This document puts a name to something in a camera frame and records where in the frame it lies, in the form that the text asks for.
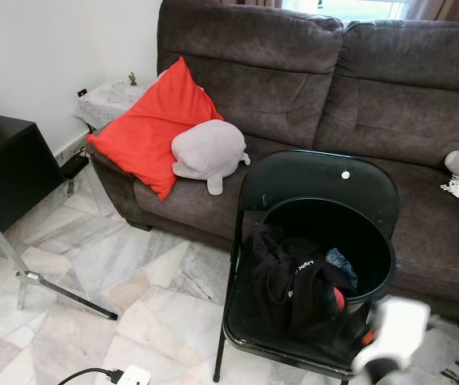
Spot black jacket red collar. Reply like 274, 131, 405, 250
250, 225, 359, 342

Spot dark brown sofa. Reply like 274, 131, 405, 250
87, 0, 459, 330

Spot black round bucket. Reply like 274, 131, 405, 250
250, 197, 396, 322

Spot blue jeans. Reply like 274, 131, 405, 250
326, 247, 359, 290

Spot black folding chair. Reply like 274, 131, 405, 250
213, 150, 423, 382

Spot grey plush pillow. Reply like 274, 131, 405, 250
171, 120, 251, 196

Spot red cushion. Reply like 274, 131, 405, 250
85, 56, 224, 200

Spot side table lace cloth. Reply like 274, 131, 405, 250
75, 76, 148, 129

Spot black power strip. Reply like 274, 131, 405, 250
59, 152, 91, 179

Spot black TV cabinet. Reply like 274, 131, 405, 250
0, 116, 66, 257

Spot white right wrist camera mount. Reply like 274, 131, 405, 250
351, 297, 431, 378

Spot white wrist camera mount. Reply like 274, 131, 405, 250
351, 297, 431, 378
113, 365, 152, 385

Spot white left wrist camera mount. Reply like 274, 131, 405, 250
113, 365, 152, 385

